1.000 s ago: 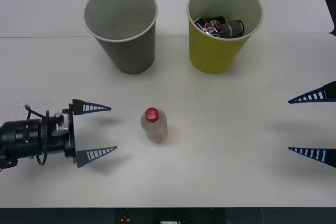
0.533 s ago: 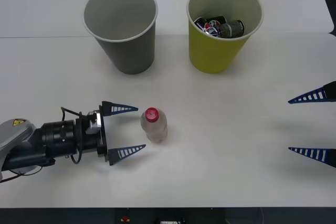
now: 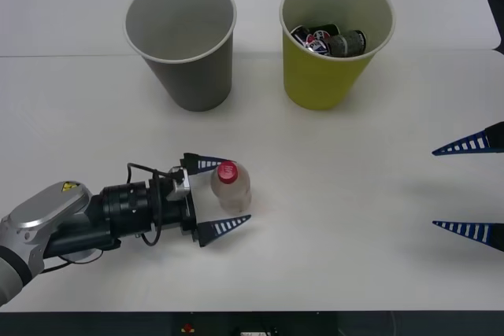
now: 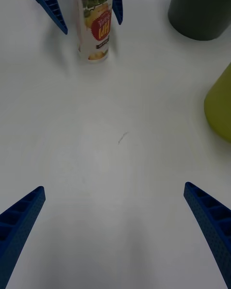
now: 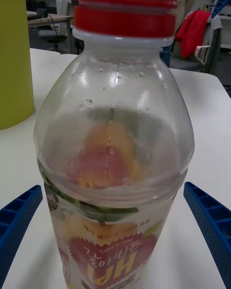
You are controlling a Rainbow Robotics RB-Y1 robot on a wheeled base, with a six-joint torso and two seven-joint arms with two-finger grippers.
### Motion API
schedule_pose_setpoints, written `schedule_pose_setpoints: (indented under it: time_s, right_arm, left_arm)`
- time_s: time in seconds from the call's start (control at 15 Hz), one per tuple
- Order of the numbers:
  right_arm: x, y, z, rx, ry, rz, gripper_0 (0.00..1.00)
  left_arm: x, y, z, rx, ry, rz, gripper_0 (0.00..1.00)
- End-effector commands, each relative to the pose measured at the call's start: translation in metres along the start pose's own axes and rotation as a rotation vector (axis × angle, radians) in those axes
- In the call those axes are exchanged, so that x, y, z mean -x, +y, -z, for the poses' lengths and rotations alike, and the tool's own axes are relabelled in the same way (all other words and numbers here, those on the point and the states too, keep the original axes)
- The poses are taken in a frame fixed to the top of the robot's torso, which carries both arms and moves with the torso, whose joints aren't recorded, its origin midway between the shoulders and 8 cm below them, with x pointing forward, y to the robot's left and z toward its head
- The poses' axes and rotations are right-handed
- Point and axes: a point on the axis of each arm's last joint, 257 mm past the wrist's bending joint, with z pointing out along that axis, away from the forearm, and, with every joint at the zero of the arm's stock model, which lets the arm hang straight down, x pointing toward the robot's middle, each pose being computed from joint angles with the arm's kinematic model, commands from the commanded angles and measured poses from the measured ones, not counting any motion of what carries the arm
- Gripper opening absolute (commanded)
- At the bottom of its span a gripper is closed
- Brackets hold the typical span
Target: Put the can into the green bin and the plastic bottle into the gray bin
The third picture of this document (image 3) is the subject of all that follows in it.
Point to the silver and black left arm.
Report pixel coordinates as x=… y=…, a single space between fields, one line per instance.
x=39 y=210

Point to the yellow-green plastic bin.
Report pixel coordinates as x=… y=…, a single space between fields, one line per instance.
x=315 y=80

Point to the black can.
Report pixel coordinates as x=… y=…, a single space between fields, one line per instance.
x=327 y=30

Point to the red button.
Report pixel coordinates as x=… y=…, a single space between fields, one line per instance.
x=187 y=327

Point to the grey plastic bin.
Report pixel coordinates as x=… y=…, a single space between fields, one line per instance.
x=197 y=80

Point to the dark grey can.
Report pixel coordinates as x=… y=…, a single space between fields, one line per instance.
x=348 y=43

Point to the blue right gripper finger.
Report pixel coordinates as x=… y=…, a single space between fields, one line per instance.
x=476 y=231
x=472 y=143

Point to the clear bottle with red cap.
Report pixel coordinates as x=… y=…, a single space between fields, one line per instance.
x=234 y=192

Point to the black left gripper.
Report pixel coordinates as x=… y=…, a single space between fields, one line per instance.
x=173 y=214

